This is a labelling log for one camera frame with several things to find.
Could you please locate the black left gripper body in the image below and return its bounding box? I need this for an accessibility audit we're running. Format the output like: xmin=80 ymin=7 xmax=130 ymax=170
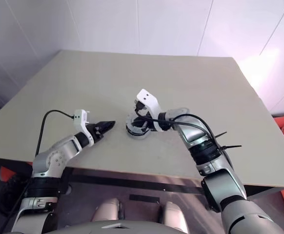
xmin=85 ymin=122 xmax=103 ymax=145

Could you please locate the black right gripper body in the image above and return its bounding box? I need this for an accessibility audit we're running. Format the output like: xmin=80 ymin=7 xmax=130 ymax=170
xmin=133 ymin=98 xmax=153 ymax=119

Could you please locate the spoked silver rotor black rim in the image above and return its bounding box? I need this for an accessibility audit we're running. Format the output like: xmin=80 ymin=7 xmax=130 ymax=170
xmin=127 ymin=123 xmax=147 ymax=135

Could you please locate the black floor tape strip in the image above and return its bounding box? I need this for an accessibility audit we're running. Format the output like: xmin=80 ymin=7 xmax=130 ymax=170
xmin=129 ymin=195 xmax=161 ymax=203

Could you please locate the silver rounded left leg shell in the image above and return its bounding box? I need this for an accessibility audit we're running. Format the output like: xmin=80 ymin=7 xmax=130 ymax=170
xmin=94 ymin=197 xmax=124 ymax=223

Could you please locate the silver rounded leg shell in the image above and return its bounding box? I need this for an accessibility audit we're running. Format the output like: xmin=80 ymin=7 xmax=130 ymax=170
xmin=159 ymin=201 xmax=189 ymax=234
xmin=94 ymin=197 xmax=124 ymax=223

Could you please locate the silver rounded right leg shell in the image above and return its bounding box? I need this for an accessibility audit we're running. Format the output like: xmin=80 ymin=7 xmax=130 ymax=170
xmin=159 ymin=201 xmax=189 ymax=234

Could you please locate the grey robot torso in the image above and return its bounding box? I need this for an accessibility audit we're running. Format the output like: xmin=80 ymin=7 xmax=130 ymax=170
xmin=89 ymin=218 xmax=190 ymax=234

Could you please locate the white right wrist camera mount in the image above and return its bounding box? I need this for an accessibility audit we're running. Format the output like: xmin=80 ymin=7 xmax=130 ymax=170
xmin=136 ymin=89 xmax=167 ymax=132

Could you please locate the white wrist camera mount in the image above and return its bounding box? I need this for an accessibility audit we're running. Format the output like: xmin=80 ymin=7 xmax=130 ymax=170
xmin=136 ymin=89 xmax=167 ymax=132
xmin=73 ymin=109 xmax=95 ymax=148

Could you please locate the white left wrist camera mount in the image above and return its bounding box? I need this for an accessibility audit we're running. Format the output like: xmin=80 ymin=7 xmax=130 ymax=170
xmin=73 ymin=109 xmax=95 ymax=148

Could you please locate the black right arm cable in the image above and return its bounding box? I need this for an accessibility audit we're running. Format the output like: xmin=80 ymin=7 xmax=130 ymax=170
xmin=134 ymin=104 xmax=217 ymax=147

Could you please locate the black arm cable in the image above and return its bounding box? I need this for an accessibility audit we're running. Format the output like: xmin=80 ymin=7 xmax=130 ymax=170
xmin=134 ymin=104 xmax=217 ymax=147
xmin=0 ymin=110 xmax=76 ymax=234

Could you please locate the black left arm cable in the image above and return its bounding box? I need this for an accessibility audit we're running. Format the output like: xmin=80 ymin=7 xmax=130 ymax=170
xmin=0 ymin=110 xmax=76 ymax=234

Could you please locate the black cable tie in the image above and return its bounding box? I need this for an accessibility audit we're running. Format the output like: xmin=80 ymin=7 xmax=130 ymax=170
xmin=219 ymin=144 xmax=243 ymax=151
xmin=214 ymin=131 xmax=228 ymax=142

